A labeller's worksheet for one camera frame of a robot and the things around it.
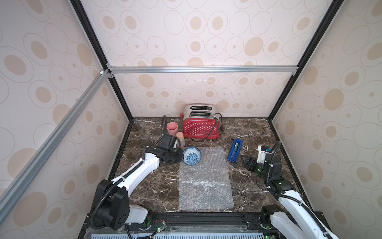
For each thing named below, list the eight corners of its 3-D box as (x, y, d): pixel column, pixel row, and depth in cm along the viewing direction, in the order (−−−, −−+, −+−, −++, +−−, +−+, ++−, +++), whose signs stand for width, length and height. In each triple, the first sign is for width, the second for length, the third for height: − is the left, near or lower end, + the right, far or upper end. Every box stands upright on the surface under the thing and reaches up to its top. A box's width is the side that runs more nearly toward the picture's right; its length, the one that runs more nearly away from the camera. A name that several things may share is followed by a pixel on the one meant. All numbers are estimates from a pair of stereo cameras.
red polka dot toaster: (181, 141, 108) (179, 123, 93) (182, 122, 120) (181, 103, 105) (216, 141, 108) (220, 123, 93) (214, 122, 120) (217, 103, 105)
